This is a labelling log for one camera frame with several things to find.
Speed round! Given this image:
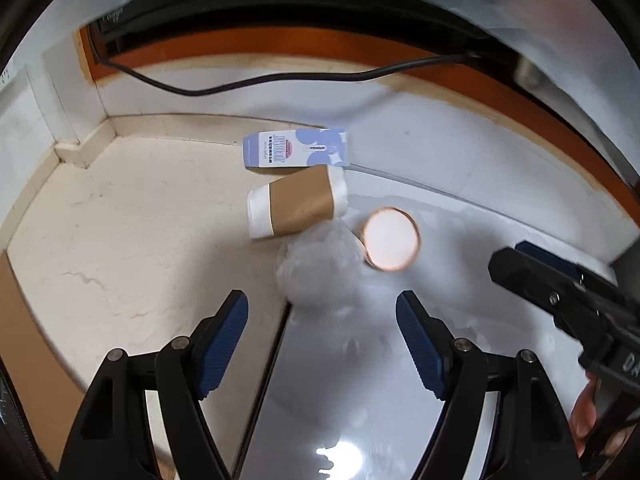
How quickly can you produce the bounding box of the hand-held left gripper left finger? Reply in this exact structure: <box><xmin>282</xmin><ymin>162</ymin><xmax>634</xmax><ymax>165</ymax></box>
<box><xmin>65</xmin><ymin>289</ymin><xmax>250</xmax><ymax>480</ymax></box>

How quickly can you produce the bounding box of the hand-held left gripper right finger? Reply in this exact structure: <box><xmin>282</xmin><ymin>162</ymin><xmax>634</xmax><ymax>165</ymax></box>
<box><xmin>395</xmin><ymin>290</ymin><xmax>583</xmax><ymax>480</ymax></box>

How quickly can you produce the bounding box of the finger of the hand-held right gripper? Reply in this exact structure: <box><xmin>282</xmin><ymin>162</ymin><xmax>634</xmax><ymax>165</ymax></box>
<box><xmin>516</xmin><ymin>241</ymin><xmax>616</xmax><ymax>301</ymax></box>
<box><xmin>487</xmin><ymin>246</ymin><xmax>601</xmax><ymax>333</ymax></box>

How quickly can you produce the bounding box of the clear plastic bag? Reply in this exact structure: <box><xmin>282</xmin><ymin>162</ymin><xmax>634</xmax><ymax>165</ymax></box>
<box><xmin>274</xmin><ymin>220</ymin><xmax>368</xmax><ymax>311</ymax></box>

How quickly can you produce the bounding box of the person's right hand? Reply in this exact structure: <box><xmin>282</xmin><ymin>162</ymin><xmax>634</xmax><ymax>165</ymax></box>
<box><xmin>570</xmin><ymin>371</ymin><xmax>599</xmax><ymax>456</ymax></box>

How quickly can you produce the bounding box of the small brown rimmed paper cup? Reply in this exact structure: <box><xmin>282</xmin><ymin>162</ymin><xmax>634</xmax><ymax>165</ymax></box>
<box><xmin>361</xmin><ymin>206</ymin><xmax>422</xmax><ymax>273</ymax></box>

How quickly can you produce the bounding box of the paper cup with brown sleeve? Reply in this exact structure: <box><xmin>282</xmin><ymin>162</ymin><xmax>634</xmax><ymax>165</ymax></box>
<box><xmin>246</xmin><ymin>164</ymin><xmax>349</xmax><ymax>240</ymax></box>

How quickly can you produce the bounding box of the white and blue carton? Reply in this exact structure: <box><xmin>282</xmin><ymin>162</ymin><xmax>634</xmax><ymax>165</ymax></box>
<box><xmin>242</xmin><ymin>127</ymin><xmax>351</xmax><ymax>177</ymax></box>

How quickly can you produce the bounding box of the black power cable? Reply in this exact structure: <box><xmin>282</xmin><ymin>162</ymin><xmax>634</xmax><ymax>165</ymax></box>
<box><xmin>92</xmin><ymin>27</ymin><xmax>481</xmax><ymax>97</ymax></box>

